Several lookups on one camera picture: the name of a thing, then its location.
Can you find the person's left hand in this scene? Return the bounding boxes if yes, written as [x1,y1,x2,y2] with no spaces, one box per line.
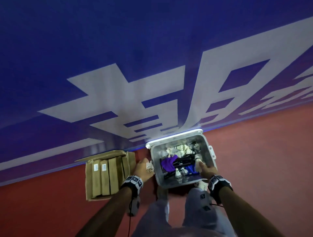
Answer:
[133,158,155,183]

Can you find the person's right hand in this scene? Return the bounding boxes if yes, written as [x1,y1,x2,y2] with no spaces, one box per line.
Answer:
[198,161,218,182]

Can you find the long brown cardboard box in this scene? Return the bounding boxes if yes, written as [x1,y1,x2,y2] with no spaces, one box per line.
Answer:
[117,156,130,182]
[108,157,119,195]
[92,160,102,198]
[100,160,110,196]

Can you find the blue cloth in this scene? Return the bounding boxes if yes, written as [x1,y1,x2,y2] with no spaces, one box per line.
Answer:
[185,165,200,175]

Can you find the clear plastic storage bin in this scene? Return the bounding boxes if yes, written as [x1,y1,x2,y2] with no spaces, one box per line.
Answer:
[149,134,217,189]

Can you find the purple cloth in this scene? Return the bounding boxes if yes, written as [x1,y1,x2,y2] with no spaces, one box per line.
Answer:
[161,156,178,173]

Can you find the shuttlecocks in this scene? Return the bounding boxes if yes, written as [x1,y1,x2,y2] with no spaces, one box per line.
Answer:
[166,144,195,179]

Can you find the large torn cardboard box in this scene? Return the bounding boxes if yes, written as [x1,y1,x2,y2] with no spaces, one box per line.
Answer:
[74,149,136,202]

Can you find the person's right forearm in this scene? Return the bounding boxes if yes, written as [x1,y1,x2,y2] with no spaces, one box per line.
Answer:
[219,187,285,237]

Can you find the person's left forearm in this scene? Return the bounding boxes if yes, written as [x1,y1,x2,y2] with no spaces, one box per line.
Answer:
[76,187,132,237]

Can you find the person's grey trousers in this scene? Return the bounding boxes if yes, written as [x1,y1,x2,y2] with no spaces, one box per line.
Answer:
[133,188,235,237]

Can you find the black wristband with marker tiles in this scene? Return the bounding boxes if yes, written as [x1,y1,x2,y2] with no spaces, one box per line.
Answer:
[120,175,143,196]
[208,175,233,204]

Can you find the blue printed barrier board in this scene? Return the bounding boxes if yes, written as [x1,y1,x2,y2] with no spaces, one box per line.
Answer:
[0,0,313,187]

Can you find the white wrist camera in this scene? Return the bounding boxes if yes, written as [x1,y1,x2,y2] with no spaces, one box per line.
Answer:
[198,190,213,213]
[128,195,141,216]

